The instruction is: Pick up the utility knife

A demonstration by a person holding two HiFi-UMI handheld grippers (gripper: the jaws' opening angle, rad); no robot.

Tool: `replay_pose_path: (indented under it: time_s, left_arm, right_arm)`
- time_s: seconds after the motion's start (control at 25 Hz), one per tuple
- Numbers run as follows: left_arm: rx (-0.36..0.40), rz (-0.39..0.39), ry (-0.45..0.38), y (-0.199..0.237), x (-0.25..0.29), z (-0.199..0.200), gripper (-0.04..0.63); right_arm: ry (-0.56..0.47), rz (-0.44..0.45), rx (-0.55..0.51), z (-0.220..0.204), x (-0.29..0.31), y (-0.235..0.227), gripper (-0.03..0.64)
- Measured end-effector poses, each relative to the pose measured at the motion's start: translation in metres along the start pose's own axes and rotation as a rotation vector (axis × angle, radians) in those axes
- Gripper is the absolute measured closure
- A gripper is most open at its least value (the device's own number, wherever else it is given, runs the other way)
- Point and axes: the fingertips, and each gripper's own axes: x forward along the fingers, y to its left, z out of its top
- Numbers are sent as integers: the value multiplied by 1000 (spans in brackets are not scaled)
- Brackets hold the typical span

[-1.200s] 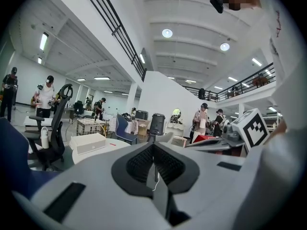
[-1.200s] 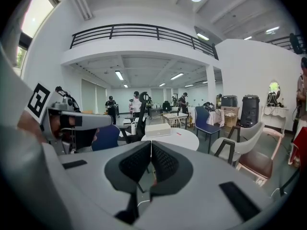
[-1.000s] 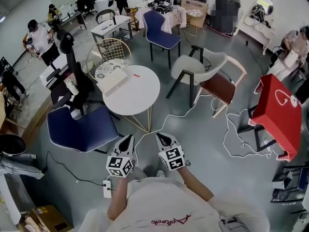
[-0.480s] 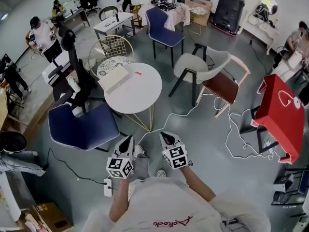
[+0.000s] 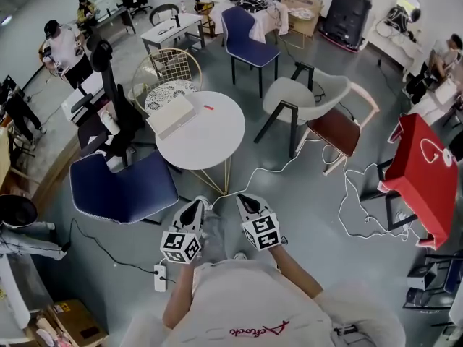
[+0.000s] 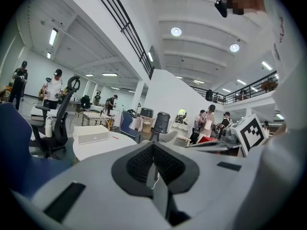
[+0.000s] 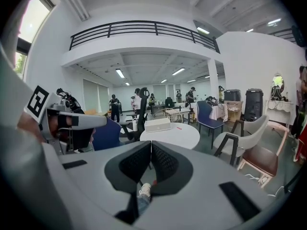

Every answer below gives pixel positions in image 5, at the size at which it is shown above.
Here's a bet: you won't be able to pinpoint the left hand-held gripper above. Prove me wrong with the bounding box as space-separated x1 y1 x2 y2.
160 199 205 266

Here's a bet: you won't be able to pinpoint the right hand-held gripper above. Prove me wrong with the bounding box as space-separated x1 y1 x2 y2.
236 194 281 252

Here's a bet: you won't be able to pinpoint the person's right forearm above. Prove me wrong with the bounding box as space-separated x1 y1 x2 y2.
267 246 326 302

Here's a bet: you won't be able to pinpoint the person's left forearm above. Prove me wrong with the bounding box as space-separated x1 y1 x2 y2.
162 262 198 330

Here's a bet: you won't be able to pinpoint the person's grey trousers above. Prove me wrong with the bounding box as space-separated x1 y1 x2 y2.
200 207 234 267

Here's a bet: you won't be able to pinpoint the white power strip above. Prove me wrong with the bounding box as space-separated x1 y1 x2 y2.
153 264 169 292

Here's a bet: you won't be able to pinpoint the blue padded chair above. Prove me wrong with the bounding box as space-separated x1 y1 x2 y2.
220 5 281 99
69 151 180 226

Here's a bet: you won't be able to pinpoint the round white table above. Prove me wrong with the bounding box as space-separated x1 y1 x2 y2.
155 90 246 197

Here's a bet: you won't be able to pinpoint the person's white shirt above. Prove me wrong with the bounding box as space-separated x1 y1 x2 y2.
119 258 407 347

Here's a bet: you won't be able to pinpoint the cream flat box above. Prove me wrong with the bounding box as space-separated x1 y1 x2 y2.
145 95 198 142

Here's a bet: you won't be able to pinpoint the brown seat wooden chair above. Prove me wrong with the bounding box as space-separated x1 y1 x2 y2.
296 81 381 176

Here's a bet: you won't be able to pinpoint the grey armchair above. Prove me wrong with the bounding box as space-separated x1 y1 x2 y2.
254 62 352 158

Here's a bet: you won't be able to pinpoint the white bottle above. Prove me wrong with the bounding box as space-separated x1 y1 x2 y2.
100 108 122 136

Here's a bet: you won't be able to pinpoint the floral seat cushion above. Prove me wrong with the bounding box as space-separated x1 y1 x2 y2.
144 80 199 113

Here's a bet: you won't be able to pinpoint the black office chair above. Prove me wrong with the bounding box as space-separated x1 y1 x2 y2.
70 40 146 168

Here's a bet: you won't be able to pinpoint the brown cardboard box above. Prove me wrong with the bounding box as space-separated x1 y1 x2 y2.
45 299 109 347

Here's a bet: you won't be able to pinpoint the white low cabinet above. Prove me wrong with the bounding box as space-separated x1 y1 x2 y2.
60 72 106 123

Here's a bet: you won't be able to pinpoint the red paper bag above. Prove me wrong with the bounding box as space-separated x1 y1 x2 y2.
378 113 460 251

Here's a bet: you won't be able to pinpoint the white desk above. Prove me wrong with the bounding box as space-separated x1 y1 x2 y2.
140 12 205 56

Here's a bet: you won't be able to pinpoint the pink cloth table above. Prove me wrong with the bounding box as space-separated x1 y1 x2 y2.
209 0 290 45

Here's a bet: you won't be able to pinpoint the black metal shelf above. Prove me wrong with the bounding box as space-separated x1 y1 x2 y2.
403 251 463 310

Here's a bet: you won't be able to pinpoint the wooden trolley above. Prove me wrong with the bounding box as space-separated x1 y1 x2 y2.
194 0 218 38

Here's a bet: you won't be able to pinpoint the open cardboard box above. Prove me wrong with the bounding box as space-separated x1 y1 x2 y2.
280 0 326 38

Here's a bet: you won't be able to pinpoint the black round-back chair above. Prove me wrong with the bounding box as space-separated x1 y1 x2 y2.
149 3 181 27

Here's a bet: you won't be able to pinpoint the dark desk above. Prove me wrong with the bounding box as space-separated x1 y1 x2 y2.
90 5 137 45

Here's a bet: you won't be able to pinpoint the white vanity table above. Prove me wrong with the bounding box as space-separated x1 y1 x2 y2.
367 23 425 83

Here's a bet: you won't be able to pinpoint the tall black bin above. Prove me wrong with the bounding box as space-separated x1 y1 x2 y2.
320 0 373 53

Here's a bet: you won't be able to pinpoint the black bag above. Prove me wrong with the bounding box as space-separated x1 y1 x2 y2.
383 5 413 38

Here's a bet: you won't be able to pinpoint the round mirror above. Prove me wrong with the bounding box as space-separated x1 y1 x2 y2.
396 0 422 23

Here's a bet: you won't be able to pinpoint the black power cable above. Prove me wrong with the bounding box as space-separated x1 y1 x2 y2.
70 218 160 275

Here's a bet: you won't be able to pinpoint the gold wire chair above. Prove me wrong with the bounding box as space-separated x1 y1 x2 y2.
130 48 203 115

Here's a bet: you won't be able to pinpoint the white cord with plug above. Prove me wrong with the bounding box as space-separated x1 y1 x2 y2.
420 138 455 166

